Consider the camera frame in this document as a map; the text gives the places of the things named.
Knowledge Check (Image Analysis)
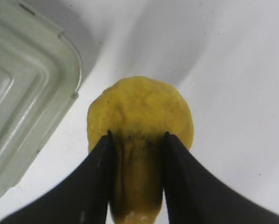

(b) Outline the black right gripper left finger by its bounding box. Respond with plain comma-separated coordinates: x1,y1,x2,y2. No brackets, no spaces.
0,131,115,224

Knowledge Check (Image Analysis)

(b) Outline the green lid glass food container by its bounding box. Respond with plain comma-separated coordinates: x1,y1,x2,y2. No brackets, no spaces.
0,0,81,198

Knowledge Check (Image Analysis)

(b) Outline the yellow toy squash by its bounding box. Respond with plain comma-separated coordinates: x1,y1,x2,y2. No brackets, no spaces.
87,77,194,224

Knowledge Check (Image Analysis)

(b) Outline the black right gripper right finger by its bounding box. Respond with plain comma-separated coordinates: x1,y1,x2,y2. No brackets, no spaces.
164,132,279,224

